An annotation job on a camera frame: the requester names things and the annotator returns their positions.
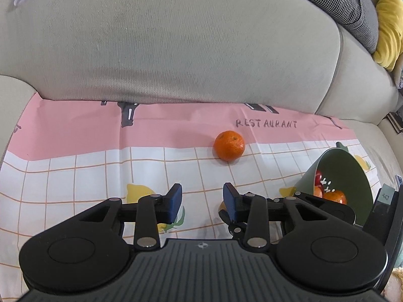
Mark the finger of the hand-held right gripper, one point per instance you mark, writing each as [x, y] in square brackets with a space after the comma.
[333, 206]
[234, 228]

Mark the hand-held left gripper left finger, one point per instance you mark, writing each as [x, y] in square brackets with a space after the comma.
[174, 203]

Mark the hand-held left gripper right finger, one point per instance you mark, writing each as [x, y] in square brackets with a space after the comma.
[231, 203]

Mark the orange tangerine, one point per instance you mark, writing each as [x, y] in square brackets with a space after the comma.
[229, 146]
[335, 197]

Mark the red cherry tomato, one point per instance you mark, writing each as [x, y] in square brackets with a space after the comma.
[318, 176]

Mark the green colander bowl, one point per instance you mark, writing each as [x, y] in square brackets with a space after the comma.
[346, 170]

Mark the beige fluffy rug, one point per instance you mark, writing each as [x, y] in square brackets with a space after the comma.
[395, 284]

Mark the dark striped object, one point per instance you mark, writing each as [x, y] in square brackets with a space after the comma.
[396, 121]

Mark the pink checked printed cloth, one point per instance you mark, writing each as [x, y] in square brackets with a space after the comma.
[78, 170]

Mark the beige sofa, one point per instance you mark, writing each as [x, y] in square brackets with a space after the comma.
[157, 37]

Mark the yellow cushion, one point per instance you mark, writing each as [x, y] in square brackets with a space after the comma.
[390, 28]

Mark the grey houndstooth cushion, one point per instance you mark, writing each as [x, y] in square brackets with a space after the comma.
[343, 3]

